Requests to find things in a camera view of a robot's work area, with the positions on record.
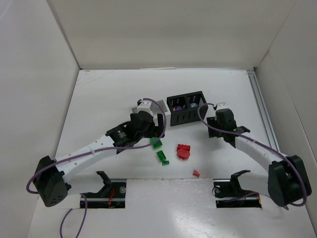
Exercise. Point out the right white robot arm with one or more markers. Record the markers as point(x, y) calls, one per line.
point(286, 183)

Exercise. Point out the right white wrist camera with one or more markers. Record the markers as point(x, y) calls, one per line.
point(220, 106)

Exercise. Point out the green square lego brick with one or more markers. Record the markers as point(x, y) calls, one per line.
point(161, 156)

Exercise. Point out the green arched lego brick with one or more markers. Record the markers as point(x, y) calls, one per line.
point(156, 143)

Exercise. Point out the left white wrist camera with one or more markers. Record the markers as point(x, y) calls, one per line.
point(144, 106)

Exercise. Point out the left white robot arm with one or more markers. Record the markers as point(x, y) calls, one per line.
point(52, 177)

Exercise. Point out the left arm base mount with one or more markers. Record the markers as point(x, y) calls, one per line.
point(101, 192)

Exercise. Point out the small red lego piece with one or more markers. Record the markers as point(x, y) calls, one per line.
point(196, 173)

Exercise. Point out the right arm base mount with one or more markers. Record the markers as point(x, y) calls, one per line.
point(229, 194)

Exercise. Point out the red studded lego brick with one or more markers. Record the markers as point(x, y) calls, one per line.
point(184, 147)

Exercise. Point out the aluminium rail right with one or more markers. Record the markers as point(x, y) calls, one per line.
point(263, 110)

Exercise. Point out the black two-bin container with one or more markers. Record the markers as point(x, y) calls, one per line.
point(188, 115)

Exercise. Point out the small green lego piece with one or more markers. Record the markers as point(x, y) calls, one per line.
point(165, 162)

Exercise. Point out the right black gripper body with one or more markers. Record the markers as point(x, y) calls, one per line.
point(214, 130)

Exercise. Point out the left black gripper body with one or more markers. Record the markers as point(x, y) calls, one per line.
point(159, 126)

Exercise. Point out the teal lego brick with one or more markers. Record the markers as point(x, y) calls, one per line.
point(193, 105)

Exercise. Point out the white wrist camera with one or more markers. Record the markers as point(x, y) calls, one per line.
point(144, 106)
point(220, 106)

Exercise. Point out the red rounded lego brick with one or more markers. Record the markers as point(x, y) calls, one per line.
point(183, 154)

